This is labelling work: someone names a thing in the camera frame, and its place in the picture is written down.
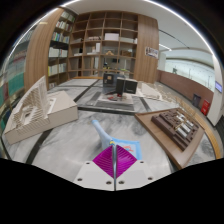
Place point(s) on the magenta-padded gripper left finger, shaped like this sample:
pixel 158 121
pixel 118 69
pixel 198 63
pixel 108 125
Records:
pixel 96 173

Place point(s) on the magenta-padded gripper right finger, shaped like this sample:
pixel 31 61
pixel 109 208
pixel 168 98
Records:
pixel 133 173

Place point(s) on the light blue printed towel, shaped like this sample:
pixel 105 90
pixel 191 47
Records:
pixel 101 133

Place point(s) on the flat wooden base board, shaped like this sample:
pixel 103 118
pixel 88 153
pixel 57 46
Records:
pixel 160 136

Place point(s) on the white architectural building model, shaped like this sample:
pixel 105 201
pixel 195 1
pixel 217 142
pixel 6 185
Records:
pixel 40 113

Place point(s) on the small white building model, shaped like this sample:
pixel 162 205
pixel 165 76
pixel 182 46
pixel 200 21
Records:
pixel 150 90

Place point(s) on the black bin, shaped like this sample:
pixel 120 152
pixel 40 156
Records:
pixel 196 100

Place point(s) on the glass-fronted book shelf unit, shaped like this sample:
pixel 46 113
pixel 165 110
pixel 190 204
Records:
pixel 13 80

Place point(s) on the grey model base plate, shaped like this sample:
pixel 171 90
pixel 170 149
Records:
pixel 115 100

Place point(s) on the wall screen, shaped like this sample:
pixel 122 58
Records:
pixel 218 86

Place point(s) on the wall poster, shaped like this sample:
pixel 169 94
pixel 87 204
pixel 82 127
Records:
pixel 152 52

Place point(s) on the wooden wall shelf unit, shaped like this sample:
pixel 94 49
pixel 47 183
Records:
pixel 96 43

